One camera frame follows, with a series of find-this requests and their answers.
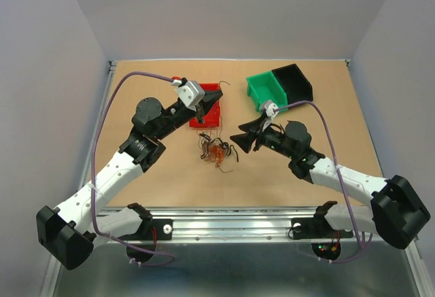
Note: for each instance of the red plastic bin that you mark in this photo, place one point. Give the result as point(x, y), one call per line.
point(212, 118)

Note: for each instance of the black plastic bin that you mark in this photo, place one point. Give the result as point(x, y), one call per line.
point(294, 83)

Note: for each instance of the aluminium rail frame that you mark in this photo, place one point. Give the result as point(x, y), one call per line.
point(232, 210)

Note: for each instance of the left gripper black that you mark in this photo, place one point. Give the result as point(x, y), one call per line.
point(210, 98)

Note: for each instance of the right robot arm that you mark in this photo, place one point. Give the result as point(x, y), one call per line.
point(389, 208)

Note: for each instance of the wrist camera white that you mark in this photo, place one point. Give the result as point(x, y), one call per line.
point(270, 108)
point(189, 92)

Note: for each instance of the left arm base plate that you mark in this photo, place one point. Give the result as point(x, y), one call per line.
point(162, 227)

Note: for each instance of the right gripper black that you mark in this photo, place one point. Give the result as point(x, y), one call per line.
point(245, 141)

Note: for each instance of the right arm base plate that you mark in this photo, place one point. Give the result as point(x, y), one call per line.
point(313, 228)

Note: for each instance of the green plastic bin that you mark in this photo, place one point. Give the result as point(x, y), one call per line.
point(263, 87)

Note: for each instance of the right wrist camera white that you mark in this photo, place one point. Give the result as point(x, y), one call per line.
point(270, 108)

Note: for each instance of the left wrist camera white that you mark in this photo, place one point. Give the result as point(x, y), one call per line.
point(189, 92)

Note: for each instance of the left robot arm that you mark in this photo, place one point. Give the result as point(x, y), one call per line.
point(71, 230)

